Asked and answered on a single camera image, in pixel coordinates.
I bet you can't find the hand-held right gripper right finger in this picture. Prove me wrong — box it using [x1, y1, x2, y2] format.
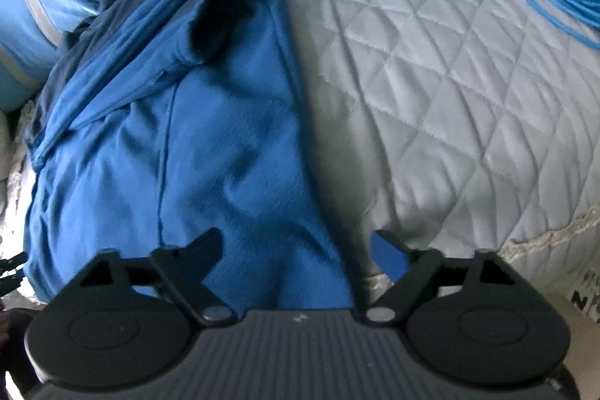
[364, 230, 519, 326]

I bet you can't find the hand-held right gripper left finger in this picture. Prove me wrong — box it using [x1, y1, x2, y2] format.
[79, 228, 233, 326]

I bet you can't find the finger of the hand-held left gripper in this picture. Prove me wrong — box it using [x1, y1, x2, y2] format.
[0, 252, 28, 289]

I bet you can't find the blue fleece jacket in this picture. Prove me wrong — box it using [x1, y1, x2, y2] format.
[23, 0, 357, 312]

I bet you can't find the white quilted bedspread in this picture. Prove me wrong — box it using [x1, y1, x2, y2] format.
[0, 0, 600, 321]

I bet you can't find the white printed bag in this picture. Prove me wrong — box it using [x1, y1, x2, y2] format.
[558, 259, 600, 326]

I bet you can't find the blue pillow with grey stripes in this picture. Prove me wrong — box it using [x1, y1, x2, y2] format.
[0, 0, 101, 112]

